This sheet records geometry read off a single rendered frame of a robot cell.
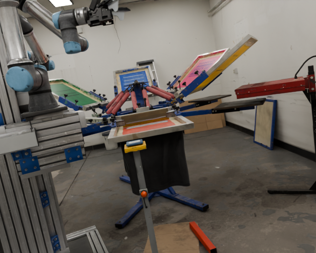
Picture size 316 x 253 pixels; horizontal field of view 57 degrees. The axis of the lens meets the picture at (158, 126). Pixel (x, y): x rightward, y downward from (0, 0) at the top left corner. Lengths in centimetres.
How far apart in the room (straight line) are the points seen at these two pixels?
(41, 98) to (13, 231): 80
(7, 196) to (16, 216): 13
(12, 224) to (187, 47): 562
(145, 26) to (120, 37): 60
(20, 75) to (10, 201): 76
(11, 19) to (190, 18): 565
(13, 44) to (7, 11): 15
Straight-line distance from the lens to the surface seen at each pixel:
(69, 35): 146
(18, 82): 151
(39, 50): 233
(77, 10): 147
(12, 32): 156
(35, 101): 163
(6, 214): 193
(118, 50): 668
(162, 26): 680
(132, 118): 251
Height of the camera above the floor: 131
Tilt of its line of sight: 9 degrees down
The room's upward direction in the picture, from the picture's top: 10 degrees counter-clockwise
